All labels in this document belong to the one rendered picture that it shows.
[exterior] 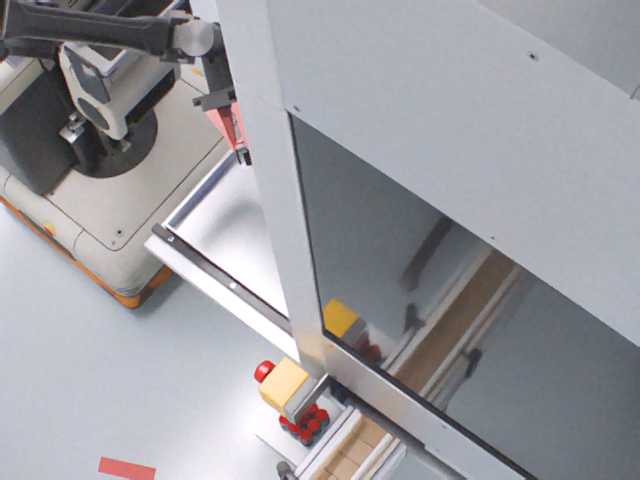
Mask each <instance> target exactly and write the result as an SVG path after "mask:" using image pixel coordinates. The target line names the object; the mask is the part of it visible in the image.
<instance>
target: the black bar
mask: <svg viewBox="0 0 640 480"><path fill-rule="evenodd" d="M151 231H152V233H153V234H154V235H155V236H157V237H158V238H160V239H161V240H162V241H164V242H165V243H166V244H168V245H169V246H171V247H173V248H174V249H175V250H177V251H178V252H179V254H181V255H182V256H183V257H185V258H186V259H187V260H189V261H190V262H191V263H193V264H194V265H195V266H197V267H198V268H200V269H201V270H202V271H204V272H205V273H206V274H208V275H209V277H210V278H212V279H214V280H215V281H217V282H218V283H219V284H221V285H222V286H223V287H225V288H226V289H227V290H229V291H230V292H231V293H233V294H234V295H235V296H237V298H238V299H239V300H242V301H243V302H245V303H246V304H247V305H249V306H250V307H251V308H253V309H254V310H255V311H257V312H258V313H259V314H261V315H262V316H264V317H266V318H267V320H268V321H270V322H271V323H272V324H274V325H275V326H276V327H278V328H279V329H280V330H282V331H283V332H285V333H287V334H288V335H290V336H291V337H292V338H294V335H293V331H292V327H291V322H290V321H288V320H286V319H285V318H283V316H282V315H280V314H279V313H278V312H276V311H275V310H274V309H272V308H271V307H270V306H268V305H267V304H266V303H263V302H262V301H260V300H259V299H258V298H256V297H255V296H254V294H252V293H251V292H250V291H248V290H247V289H246V288H244V287H243V286H241V285H239V284H238V283H236V282H235V281H234V280H232V279H231V278H230V277H228V276H227V275H226V273H224V272H223V271H222V270H220V269H219V268H217V267H216V266H214V265H212V264H211V263H210V262H208V261H207V260H206V259H204V258H203V257H202V256H200V255H199V254H198V253H196V251H195V250H193V249H192V248H191V247H189V246H188V245H187V244H185V243H184V242H183V241H181V240H180V239H179V238H177V237H176V236H174V235H173V234H172V233H169V232H168V231H167V230H165V229H164V228H163V227H161V225H160V224H159V223H157V222H156V223H155V224H154V226H153V227H152V228H151Z"/></svg>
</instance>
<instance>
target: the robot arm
mask: <svg viewBox="0 0 640 480"><path fill-rule="evenodd" d="M55 40H57V41H63V42H69V43H70V42H75V43H81V44H92V45H99V46H105V47H106V46H110V47H116V48H120V49H123V50H125V51H126V50H127V51H129V52H131V53H133V54H134V55H140V56H145V57H147V56H152V57H157V58H159V62H164V63H172V64H174V63H180V64H189V65H195V57H199V58H201V62H202V66H203V70H204V73H205V77H206V81H207V85H208V89H209V93H210V94H208V95H204V96H200V97H196V98H193V99H192V102H193V105H194V107H199V106H200V105H201V108H202V112H206V115H207V117H208V118H209V119H210V120H211V122H212V123H213V124H214V125H215V126H216V128H217V129H218V130H219V131H220V132H221V133H222V135H223V136H224V138H225V139H226V141H227V143H228V145H229V146H230V148H231V150H232V151H233V152H237V149H236V148H235V145H234V144H236V143H237V138H236V132H235V127H234V122H233V115H232V110H231V107H233V110H234V113H235V116H236V120H237V123H238V126H239V129H240V132H241V135H242V138H243V141H244V144H245V146H246V148H247V149H249V147H248V143H247V139H246V135H245V131H244V127H243V121H242V117H241V113H240V109H239V105H238V100H237V96H236V92H235V88H234V84H233V79H232V75H231V71H230V67H229V66H230V63H229V59H228V55H227V50H226V46H225V43H224V39H223V35H222V30H221V26H220V23H219V22H216V21H214V22H211V23H208V22H205V21H202V20H200V17H197V16H195V15H192V13H189V12H186V11H179V10H167V12H166V13H165V16H159V17H151V16H138V17H135V18H133V19H132V18H124V17H119V16H115V17H114V16H109V15H104V14H94V13H89V12H80V11H74V10H65V9H61V8H59V4H57V3H54V2H50V3H49V2H44V1H40V0H39V1H37V0H0V63H2V62H3V61H4V60H5V59H6V58H7V57H8V56H13V57H19V58H22V57H25V58H32V59H38V58H40V59H47V60H52V58H53V54H54V49H55V44H53V43H54V41H55Z"/></svg>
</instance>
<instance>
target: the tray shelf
mask: <svg viewBox="0 0 640 480"><path fill-rule="evenodd" d="M230 150H231V148H230V149H229V150H228V151H227V152H226V155H227V154H228V152H229V151H230ZM226 155H225V156H224V157H223V158H222V159H221V160H220V161H219V162H218V163H217V164H216V165H215V166H214V168H215V167H216V166H217V165H218V164H219V163H220V162H221V161H222V160H223V159H224V158H225V157H226ZM214 168H213V169H214ZM213 169H212V170H211V171H210V172H209V173H208V174H206V175H205V176H204V178H203V179H202V180H201V181H200V183H201V182H202V181H203V180H204V179H205V178H206V176H208V175H209V174H210V173H211V172H212V171H213ZM200 183H199V184H200ZM199 184H198V185H197V186H196V187H195V188H194V189H193V190H192V191H191V192H190V193H189V194H188V195H187V197H188V196H189V195H190V194H191V193H192V192H193V191H194V190H195V189H196V188H197V187H198V186H199ZM187 197H186V198H187ZM186 198H185V199H184V200H183V202H182V203H181V204H180V205H179V206H178V207H177V208H176V209H175V210H174V212H175V211H176V210H177V209H178V208H179V207H180V206H181V205H182V204H183V203H184V202H185V200H186ZM174 212H173V213H174ZM173 213H172V214H171V215H170V216H169V217H168V218H166V219H165V220H164V221H163V222H162V223H161V227H163V228H164V229H165V227H164V224H163V223H164V222H165V221H166V220H168V219H169V218H170V217H171V216H172V215H173ZM165 230H166V229H165ZM144 247H145V248H146V250H148V251H149V252H150V253H152V254H153V256H154V257H156V258H157V259H158V260H160V261H161V262H162V263H164V264H166V265H167V266H169V267H170V268H171V269H173V270H174V271H175V272H177V273H178V274H179V275H181V276H182V277H183V278H185V280H186V281H187V282H189V283H190V284H191V285H193V286H194V287H195V288H197V289H198V290H199V291H201V292H202V293H203V294H205V295H206V296H207V297H210V298H211V299H212V300H214V302H215V303H216V304H218V305H219V306H220V307H222V308H223V309H224V310H226V311H227V312H228V313H230V314H231V315H232V316H234V317H235V318H236V319H239V320H240V321H241V322H242V324H244V325H245V326H246V327H248V328H249V329H250V330H252V331H253V332H254V333H256V334H257V335H258V336H260V337H262V338H263V339H265V340H266V341H267V342H269V343H270V344H271V345H273V346H274V347H275V349H277V350H278V351H279V352H281V353H282V354H283V355H286V356H287V357H288V358H290V359H291V360H292V361H294V362H295V363H296V364H298V365H299V366H300V367H301V365H300V361H299V357H298V353H297V349H296V343H295V339H294V338H292V337H291V336H290V335H288V334H287V333H285V332H283V331H282V330H280V329H279V328H278V327H276V326H275V325H274V324H272V323H271V322H270V321H268V320H267V318H266V317H264V316H262V315H261V314H259V313H258V312H257V311H255V310H254V309H253V308H251V307H250V306H249V305H247V304H246V303H245V302H243V301H242V300H239V299H238V298H237V296H235V295H234V294H233V293H231V292H230V291H229V290H227V289H226V288H225V287H223V286H222V285H221V284H219V283H218V282H217V281H215V280H214V279H212V278H210V277H209V275H208V274H206V273H205V272H204V271H202V270H201V269H200V268H198V267H197V266H195V265H194V264H193V263H191V262H190V261H189V260H187V259H186V258H185V257H183V256H182V255H181V254H179V252H178V251H177V250H175V249H174V248H173V247H171V246H169V245H168V244H166V243H165V242H164V241H162V240H161V239H160V238H158V237H157V236H155V235H154V234H152V235H151V236H150V237H149V238H148V240H147V241H146V242H145V243H144Z"/></svg>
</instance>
